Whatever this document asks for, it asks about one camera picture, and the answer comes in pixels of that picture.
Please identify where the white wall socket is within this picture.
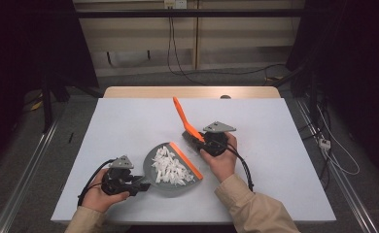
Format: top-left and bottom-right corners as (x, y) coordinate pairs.
(163, 0), (189, 10)

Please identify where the person's left hand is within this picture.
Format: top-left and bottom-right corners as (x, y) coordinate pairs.
(81, 171), (130, 214)

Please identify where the white floor cable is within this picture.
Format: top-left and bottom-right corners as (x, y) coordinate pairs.
(316, 106), (361, 177)

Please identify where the wooden table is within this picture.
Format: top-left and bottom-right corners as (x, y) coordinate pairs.
(103, 85), (282, 100)

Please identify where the black wall socket cable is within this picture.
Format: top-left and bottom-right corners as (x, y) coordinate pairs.
(170, 8), (288, 77)
(166, 8), (209, 87)

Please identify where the black horizontal bar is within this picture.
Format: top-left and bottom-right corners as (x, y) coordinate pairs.
(75, 8), (310, 19)

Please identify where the black metal stand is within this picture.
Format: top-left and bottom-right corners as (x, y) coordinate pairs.
(39, 72), (55, 134)

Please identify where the white table cover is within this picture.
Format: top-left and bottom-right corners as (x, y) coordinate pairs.
(51, 97), (337, 224)

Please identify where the aluminium floor rail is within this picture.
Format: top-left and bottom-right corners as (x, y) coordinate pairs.
(0, 118), (61, 233)
(293, 97), (379, 233)

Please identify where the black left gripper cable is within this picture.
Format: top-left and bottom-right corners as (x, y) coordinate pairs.
(77, 158), (116, 208)

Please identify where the orange brush with grey bristles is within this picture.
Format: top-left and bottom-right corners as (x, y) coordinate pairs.
(172, 96), (207, 153)

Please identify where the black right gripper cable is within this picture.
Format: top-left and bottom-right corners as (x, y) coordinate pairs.
(225, 143), (256, 193)

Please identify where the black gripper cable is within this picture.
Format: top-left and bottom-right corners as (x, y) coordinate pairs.
(225, 143), (256, 193)
(77, 158), (116, 208)

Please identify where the grey dustpan with orange edge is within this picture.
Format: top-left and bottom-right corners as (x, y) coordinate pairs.
(130, 141), (205, 199)

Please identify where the person's right hand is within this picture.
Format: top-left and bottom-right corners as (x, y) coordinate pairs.
(199, 132), (239, 184)

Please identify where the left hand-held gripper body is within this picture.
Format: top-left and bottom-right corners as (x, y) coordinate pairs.
(100, 154), (140, 197)

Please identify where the pile of white paper scraps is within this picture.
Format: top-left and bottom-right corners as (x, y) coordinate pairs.
(151, 145), (195, 186)

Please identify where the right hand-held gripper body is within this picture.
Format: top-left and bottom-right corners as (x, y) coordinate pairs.
(200, 120), (237, 158)

